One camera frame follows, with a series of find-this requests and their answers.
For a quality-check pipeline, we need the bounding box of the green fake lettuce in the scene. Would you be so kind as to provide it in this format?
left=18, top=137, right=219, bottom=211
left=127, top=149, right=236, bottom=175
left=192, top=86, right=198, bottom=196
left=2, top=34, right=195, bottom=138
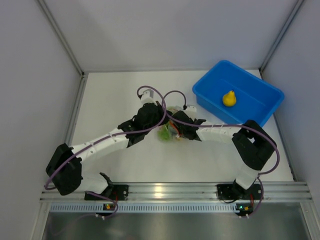
left=157, top=125, right=173, bottom=142

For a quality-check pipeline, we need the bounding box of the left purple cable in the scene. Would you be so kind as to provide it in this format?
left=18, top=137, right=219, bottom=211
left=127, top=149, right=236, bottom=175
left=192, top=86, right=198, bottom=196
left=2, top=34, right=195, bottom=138
left=44, top=86, right=168, bottom=192

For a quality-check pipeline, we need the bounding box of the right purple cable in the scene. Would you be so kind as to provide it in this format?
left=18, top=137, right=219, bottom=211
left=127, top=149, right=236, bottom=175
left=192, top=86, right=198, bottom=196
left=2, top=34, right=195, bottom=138
left=161, top=90, right=280, bottom=176

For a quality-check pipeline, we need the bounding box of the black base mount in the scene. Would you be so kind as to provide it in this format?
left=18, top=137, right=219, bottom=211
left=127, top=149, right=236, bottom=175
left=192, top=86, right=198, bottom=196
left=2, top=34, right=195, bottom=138
left=84, top=184, right=129, bottom=201
left=217, top=184, right=239, bottom=204

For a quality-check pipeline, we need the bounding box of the purple cable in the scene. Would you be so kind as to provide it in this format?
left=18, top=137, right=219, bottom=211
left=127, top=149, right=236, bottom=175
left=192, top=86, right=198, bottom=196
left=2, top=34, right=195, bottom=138
left=161, top=90, right=280, bottom=176
left=44, top=86, right=168, bottom=192

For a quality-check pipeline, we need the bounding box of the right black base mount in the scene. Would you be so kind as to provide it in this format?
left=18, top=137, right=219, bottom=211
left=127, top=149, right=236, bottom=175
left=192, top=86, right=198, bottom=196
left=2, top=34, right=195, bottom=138
left=217, top=184, right=239, bottom=204

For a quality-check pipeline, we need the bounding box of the blue plastic bin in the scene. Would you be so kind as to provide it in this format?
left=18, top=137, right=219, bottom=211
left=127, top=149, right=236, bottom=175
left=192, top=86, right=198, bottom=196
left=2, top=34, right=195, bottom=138
left=192, top=60, right=285, bottom=127

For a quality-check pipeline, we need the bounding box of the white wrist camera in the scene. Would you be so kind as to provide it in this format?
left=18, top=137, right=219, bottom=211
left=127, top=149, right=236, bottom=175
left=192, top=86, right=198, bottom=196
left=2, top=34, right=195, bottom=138
left=183, top=105, right=197, bottom=121
left=138, top=88, right=155, bottom=105

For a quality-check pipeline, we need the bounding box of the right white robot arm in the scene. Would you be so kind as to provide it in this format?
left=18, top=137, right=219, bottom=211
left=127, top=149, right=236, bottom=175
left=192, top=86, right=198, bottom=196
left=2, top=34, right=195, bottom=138
left=170, top=110, right=280, bottom=200

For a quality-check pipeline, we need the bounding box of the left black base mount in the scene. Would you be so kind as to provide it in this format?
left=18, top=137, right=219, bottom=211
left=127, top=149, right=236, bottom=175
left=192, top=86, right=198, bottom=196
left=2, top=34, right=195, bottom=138
left=84, top=184, right=129, bottom=201

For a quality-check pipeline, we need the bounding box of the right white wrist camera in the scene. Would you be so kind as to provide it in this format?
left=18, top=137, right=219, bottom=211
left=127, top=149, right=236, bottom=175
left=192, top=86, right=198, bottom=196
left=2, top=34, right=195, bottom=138
left=183, top=105, right=197, bottom=121

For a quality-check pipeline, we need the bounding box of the aluminium mounting rail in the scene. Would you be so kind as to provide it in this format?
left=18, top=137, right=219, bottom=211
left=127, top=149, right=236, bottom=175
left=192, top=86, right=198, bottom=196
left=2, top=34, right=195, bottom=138
left=39, top=181, right=311, bottom=202

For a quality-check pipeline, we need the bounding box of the clear zip top bag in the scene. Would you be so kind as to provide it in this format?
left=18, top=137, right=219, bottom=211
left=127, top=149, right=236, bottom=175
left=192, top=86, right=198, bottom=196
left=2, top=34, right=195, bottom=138
left=165, top=105, right=187, bottom=141

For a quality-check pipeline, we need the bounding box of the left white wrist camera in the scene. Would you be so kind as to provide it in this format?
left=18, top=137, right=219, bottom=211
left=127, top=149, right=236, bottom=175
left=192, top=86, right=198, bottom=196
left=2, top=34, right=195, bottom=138
left=138, top=88, right=155, bottom=105

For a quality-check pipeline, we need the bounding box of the slotted cable duct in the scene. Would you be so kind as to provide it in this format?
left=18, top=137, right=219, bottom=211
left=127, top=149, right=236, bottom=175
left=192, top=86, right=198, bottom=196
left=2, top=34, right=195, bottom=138
left=50, top=202, right=251, bottom=214

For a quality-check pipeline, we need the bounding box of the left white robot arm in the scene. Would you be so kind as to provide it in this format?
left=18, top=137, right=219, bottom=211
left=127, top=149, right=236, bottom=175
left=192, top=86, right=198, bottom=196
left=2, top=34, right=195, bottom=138
left=45, top=102, right=169, bottom=200

